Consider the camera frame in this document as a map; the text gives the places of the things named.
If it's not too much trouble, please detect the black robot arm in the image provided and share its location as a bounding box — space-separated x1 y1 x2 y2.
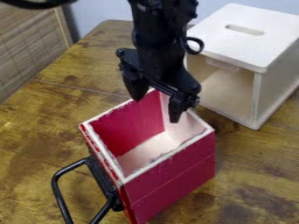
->
116 0 204 123

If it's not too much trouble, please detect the red wooden drawer box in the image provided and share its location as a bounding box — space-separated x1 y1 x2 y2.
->
79 89 215 224

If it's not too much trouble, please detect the black metal drawer handle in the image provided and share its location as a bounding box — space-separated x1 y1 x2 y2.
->
51 156 124 224

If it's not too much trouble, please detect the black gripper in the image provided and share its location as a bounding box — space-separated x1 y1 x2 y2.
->
116 31 201 123

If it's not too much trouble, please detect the black cable loop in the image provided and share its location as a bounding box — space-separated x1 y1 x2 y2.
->
180 29 205 56

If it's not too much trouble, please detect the light wooden cabinet frame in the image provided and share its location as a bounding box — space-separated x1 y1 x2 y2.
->
185 3 299 130

